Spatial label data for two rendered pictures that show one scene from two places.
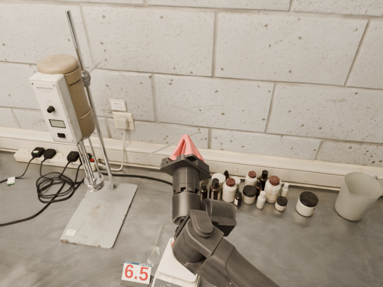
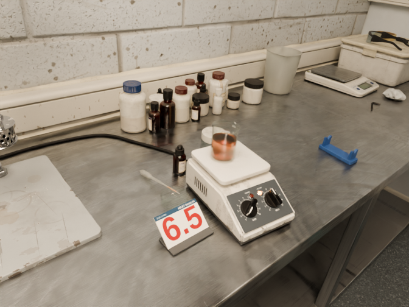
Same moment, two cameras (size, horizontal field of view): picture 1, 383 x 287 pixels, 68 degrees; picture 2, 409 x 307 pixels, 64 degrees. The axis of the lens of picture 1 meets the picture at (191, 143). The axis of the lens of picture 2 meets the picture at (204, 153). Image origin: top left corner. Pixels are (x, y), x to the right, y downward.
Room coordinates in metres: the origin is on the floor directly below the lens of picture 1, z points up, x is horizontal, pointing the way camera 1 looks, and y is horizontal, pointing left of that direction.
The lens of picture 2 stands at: (0.16, 0.49, 1.18)
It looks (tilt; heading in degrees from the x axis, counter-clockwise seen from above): 32 degrees down; 308
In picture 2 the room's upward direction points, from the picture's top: 5 degrees clockwise
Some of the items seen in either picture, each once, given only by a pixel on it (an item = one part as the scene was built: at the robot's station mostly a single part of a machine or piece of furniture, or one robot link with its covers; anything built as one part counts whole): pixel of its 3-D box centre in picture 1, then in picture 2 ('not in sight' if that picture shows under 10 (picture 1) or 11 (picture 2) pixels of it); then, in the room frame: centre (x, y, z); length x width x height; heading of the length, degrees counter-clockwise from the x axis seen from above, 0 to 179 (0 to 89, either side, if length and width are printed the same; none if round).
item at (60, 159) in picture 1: (56, 158); not in sight; (0.98, 0.63, 0.77); 0.40 x 0.06 x 0.04; 81
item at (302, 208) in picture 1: (306, 204); (252, 91); (0.70, -0.45, 0.79); 0.07 x 0.07 x 0.07
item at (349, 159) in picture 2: not in sight; (339, 148); (0.34, -0.32, 0.77); 0.10 x 0.03 x 0.04; 166
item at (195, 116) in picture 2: (238, 197); (196, 108); (0.73, -0.19, 0.79); 0.03 x 0.03 x 0.07
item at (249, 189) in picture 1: (249, 194); (199, 104); (0.76, -0.23, 0.78); 0.05 x 0.05 x 0.06
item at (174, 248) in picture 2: (135, 274); (184, 225); (0.44, 0.18, 0.77); 0.09 x 0.06 x 0.04; 81
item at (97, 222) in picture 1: (102, 210); (16, 207); (0.70, 0.35, 0.76); 0.30 x 0.20 x 0.01; 171
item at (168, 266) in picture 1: (182, 258); (230, 160); (0.45, 0.03, 0.83); 0.12 x 0.12 x 0.01; 73
